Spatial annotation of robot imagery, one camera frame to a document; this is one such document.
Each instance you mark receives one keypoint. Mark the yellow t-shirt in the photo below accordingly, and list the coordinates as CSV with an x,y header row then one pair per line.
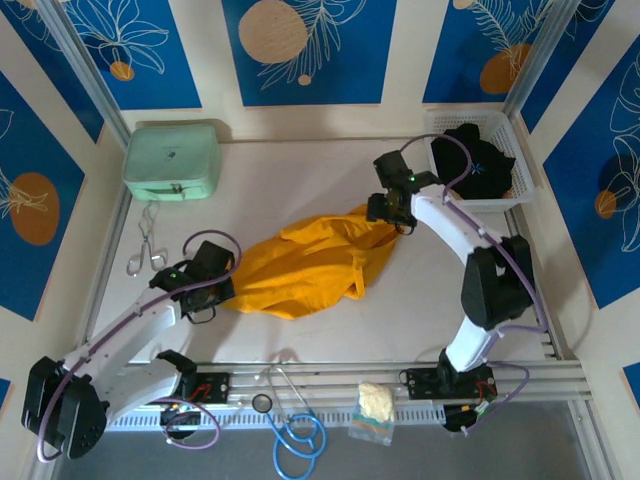
x,y
300,265

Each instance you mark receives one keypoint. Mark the aluminium side rail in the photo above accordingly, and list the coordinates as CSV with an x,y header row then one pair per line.
x,y
547,340
107,250

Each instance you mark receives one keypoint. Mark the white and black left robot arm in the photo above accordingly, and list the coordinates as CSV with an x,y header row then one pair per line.
x,y
125,340

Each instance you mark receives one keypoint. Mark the mint green zip case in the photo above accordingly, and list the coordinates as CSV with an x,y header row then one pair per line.
x,y
170,155

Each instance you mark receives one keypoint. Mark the metal forceps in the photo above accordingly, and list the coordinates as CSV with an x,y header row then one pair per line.
x,y
146,240

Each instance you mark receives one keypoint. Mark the blue floral wall panel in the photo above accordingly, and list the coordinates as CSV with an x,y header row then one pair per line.
x,y
30,210
595,210
310,55
475,60
150,65

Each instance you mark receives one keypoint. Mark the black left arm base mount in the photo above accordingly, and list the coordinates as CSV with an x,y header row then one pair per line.
x,y
215,387

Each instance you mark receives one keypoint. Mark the aluminium frame post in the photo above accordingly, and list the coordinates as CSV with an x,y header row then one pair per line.
x,y
85,65
540,50

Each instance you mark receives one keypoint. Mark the blue stethoscope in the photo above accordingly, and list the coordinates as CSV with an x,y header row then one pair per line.
x,y
260,402

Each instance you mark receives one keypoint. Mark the white plastic basket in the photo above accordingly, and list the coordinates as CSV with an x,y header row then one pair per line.
x,y
522,175

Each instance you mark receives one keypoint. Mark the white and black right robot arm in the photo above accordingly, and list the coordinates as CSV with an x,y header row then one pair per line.
x,y
450,225

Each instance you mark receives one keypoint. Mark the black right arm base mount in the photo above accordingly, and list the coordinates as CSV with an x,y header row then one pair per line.
x,y
425,382

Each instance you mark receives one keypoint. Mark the aluminium frame rails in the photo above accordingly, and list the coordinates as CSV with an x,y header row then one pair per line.
x,y
325,380

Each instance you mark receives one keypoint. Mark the plastic bag with yellow cotton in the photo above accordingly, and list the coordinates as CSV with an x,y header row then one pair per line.
x,y
375,400

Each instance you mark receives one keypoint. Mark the black t-shirt with blue print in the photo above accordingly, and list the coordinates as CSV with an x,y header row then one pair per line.
x,y
487,170

